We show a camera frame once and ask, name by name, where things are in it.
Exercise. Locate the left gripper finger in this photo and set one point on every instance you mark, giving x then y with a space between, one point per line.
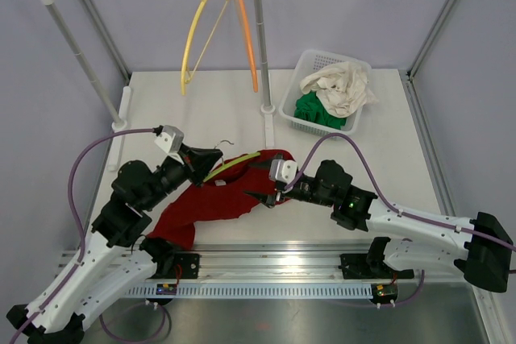
200 156
201 169

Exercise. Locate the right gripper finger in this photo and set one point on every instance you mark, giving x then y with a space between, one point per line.
265 165
263 198

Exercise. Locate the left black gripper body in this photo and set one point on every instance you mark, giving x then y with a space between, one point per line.
187 161

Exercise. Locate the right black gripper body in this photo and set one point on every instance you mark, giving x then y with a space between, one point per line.
278 191

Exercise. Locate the green hanger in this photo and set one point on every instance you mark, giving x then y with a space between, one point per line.
229 164

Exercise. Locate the red t shirt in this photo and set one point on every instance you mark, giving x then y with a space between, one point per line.
221 198

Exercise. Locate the green t shirt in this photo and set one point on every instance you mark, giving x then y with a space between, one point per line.
309 108

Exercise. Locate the yellow hanger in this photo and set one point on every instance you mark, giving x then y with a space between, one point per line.
200 34

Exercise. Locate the white t shirt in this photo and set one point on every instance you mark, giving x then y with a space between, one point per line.
342 88

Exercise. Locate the orange hanger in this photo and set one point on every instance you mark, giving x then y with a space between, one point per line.
242 15

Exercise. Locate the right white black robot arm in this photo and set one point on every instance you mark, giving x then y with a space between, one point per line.
479 249

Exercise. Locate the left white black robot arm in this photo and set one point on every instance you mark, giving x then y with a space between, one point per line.
109 231

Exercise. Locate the white plastic basket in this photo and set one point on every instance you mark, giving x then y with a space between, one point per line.
310 62

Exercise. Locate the metal clothes rack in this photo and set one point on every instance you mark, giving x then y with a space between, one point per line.
119 115

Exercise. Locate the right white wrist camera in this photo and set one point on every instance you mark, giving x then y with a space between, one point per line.
283 174

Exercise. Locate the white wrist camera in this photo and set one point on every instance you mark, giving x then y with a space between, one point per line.
169 139
283 174

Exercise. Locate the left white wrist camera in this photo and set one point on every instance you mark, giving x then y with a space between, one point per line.
169 139

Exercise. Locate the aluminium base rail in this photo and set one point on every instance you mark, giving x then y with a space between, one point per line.
346 271

